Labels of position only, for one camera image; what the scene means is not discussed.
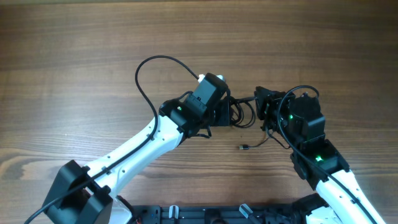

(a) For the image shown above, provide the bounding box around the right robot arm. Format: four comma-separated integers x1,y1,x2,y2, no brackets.
254,86,384,223

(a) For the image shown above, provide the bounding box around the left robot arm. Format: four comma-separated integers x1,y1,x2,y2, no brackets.
43,73,229,223

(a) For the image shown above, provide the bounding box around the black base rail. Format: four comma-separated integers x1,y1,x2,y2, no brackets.
131,204,297,224

